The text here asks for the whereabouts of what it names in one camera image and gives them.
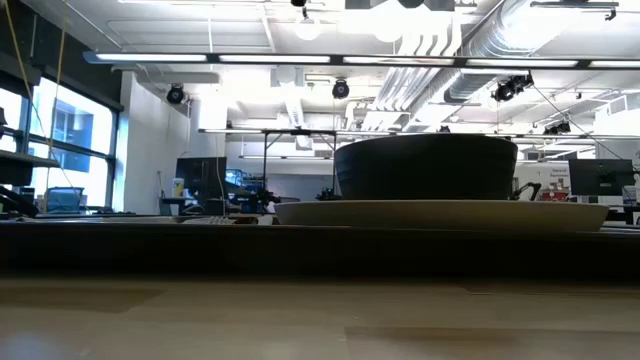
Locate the dark grey bowl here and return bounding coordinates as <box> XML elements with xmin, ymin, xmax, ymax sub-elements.
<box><xmin>333</xmin><ymin>132</ymin><xmax>520</xmax><ymax>202</ymax></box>

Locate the cream round plate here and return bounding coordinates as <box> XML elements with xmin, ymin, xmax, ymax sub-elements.
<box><xmin>273</xmin><ymin>199</ymin><xmax>611</xmax><ymax>234</ymax></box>

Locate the brown plastic tray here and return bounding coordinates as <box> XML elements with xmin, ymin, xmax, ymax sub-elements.
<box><xmin>0</xmin><ymin>218</ymin><xmax>640</xmax><ymax>280</ymax></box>

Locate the LED light bar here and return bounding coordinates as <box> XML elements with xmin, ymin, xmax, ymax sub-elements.
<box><xmin>82</xmin><ymin>49</ymin><xmax>640</xmax><ymax>71</ymax></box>

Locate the blue storage bin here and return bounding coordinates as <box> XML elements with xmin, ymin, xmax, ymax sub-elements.
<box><xmin>44</xmin><ymin>186</ymin><xmax>86</xmax><ymax>214</ymax></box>

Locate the dark grey side desk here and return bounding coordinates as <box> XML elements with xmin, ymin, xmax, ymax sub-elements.
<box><xmin>0</xmin><ymin>148</ymin><xmax>60</xmax><ymax>186</ymax></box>

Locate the black metal gantry frame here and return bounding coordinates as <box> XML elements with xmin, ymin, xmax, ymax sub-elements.
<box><xmin>259</xmin><ymin>128</ymin><xmax>339</xmax><ymax>201</ymax></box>

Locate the white ring ceiling lamp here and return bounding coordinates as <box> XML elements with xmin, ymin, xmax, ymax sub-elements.
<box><xmin>293</xmin><ymin>14</ymin><xmax>323</xmax><ymax>42</ymax></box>

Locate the silver ventilation duct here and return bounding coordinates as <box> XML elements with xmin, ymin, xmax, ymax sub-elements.
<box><xmin>442</xmin><ymin>0</ymin><xmax>584</xmax><ymax>105</ymax></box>

